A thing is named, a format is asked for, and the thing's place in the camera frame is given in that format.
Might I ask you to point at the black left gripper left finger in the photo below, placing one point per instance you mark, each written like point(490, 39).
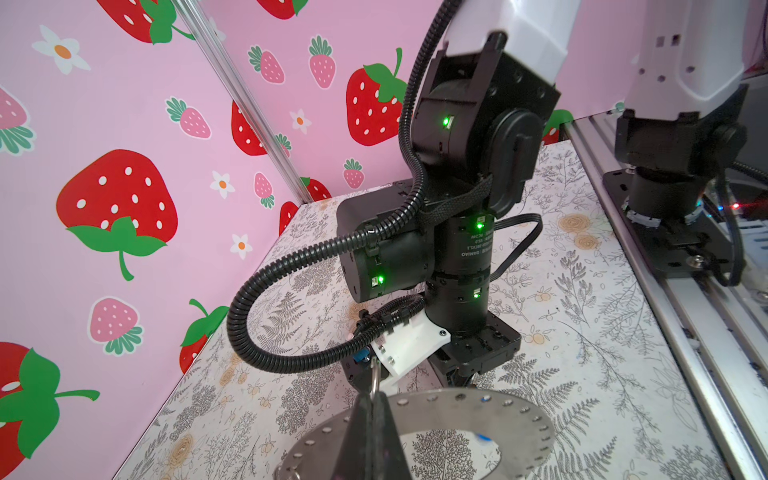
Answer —
point(361, 439)

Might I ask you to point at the silver frame post right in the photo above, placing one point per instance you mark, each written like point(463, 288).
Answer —
point(223, 65)

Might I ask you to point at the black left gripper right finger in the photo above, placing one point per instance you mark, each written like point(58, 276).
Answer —
point(391, 462)

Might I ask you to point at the large silver keyring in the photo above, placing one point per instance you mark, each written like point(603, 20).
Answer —
point(522, 432)

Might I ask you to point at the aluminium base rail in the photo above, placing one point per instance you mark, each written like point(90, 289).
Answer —
point(717, 335)

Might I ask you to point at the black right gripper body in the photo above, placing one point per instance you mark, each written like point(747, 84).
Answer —
point(456, 363)

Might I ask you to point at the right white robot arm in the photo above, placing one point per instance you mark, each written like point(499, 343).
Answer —
point(482, 102)

